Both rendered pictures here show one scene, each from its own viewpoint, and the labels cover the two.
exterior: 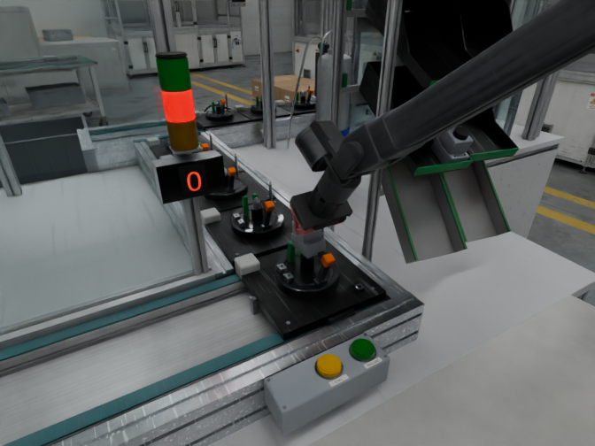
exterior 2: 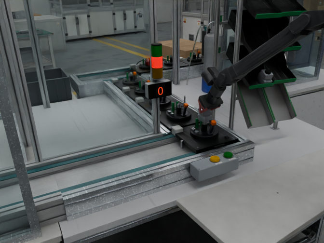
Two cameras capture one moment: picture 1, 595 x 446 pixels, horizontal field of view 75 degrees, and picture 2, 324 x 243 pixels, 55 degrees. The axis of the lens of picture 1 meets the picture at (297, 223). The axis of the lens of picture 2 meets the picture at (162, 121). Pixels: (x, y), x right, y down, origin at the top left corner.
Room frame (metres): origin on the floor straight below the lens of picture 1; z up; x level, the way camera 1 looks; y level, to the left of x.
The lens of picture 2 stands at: (-0.74, 0.09, 1.68)
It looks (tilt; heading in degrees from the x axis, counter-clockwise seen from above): 24 degrees down; 4
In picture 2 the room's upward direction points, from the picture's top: 2 degrees counter-clockwise
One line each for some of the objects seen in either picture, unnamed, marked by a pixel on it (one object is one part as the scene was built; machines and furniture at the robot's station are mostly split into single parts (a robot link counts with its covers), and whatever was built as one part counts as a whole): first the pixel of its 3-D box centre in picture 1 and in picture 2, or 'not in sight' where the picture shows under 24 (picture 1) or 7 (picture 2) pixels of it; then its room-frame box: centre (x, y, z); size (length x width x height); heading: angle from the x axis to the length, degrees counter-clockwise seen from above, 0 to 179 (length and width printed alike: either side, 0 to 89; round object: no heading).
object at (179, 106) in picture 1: (178, 104); (156, 61); (0.67, 0.20, 1.33); 0.05 x 0.05 x 0.05
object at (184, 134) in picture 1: (182, 133); (157, 72); (0.67, 0.20, 1.28); 0.05 x 0.05 x 0.05
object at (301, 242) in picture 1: (305, 232); (203, 113); (0.67, -0.02, 1.08); 0.08 x 0.04 x 0.07; 30
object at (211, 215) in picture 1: (257, 211); (178, 109); (0.89, 0.11, 1.01); 0.24 x 0.24 x 0.13; 30
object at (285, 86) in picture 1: (294, 96); (183, 53); (6.05, 0.05, 0.20); 1.20 x 0.80 x 0.41; 37
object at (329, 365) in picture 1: (328, 366); (214, 159); (0.44, -0.05, 0.96); 0.04 x 0.04 x 0.02
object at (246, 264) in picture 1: (247, 266); (177, 130); (0.70, 0.11, 0.97); 0.05 x 0.05 x 0.04; 30
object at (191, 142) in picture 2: (306, 280); (203, 135); (0.67, -0.02, 0.96); 0.24 x 0.24 x 0.02; 30
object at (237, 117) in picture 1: (219, 109); not in sight; (1.97, 0.40, 1.01); 0.24 x 0.24 x 0.13; 30
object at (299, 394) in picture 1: (328, 379); (214, 165); (0.44, -0.05, 0.93); 0.21 x 0.07 x 0.06; 120
